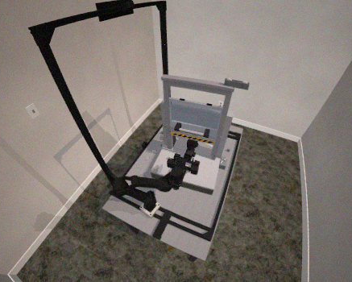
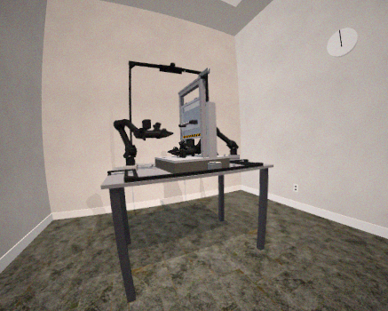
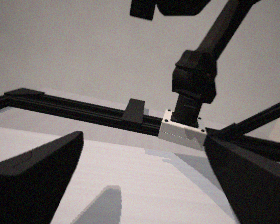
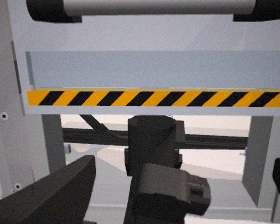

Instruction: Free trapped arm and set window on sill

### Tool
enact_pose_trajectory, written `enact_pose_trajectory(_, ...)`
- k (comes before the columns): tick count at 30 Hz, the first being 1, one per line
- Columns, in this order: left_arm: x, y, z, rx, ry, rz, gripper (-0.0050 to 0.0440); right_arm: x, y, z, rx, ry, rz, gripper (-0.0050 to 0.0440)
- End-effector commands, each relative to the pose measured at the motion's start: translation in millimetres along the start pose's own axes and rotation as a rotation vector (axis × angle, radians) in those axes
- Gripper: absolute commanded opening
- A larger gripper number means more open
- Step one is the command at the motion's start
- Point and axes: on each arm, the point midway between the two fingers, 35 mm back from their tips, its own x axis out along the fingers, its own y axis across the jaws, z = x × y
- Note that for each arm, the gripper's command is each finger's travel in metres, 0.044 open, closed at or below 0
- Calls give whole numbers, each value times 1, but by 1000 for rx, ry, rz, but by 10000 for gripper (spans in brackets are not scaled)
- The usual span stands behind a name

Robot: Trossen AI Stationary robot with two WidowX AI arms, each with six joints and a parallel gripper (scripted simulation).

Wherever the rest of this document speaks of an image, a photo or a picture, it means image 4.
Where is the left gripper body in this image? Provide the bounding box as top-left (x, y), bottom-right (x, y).
top-left (82, 218), bottom-right (164, 224)

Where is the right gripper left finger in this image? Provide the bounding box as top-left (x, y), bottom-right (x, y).
top-left (0, 155), bottom-right (96, 224)

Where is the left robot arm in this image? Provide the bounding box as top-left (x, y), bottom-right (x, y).
top-left (123, 116), bottom-right (211, 224)

